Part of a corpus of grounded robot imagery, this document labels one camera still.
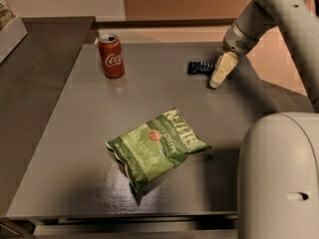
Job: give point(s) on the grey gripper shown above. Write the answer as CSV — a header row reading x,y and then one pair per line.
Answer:
x,y
236,42

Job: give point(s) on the dark blue RXBAR wrapper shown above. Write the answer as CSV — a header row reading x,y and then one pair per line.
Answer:
x,y
200,68

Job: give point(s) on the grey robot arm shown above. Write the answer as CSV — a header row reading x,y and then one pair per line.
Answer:
x,y
278,165

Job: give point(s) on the green jalapeno chip bag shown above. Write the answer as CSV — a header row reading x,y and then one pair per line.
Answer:
x,y
155,147

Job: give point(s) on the red Coca-Cola can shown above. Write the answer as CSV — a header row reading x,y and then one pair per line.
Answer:
x,y
111,55

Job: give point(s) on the dark side counter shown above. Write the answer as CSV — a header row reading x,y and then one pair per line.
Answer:
x,y
31,80

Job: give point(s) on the white box with snacks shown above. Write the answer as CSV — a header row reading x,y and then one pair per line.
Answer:
x,y
12,30

